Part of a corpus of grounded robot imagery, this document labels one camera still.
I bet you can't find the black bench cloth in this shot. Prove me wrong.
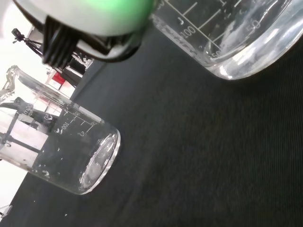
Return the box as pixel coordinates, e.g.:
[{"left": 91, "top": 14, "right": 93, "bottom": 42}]
[{"left": 0, "top": 14, "right": 303, "bottom": 227}]

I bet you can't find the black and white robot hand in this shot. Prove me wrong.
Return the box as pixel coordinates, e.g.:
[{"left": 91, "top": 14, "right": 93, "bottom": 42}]
[{"left": 13, "top": 0, "right": 157, "bottom": 69}]

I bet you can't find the red box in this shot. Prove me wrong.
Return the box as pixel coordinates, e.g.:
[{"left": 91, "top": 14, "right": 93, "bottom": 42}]
[{"left": 52, "top": 71, "right": 66, "bottom": 85}]

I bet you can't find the clear cloth clip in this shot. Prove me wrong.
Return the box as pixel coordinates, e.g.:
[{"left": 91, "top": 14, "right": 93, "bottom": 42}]
[{"left": 0, "top": 204, "right": 14, "bottom": 218}]

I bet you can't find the camera on black tripod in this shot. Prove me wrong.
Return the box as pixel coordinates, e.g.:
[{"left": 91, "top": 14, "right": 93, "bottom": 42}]
[{"left": 11, "top": 27, "right": 45, "bottom": 58}]

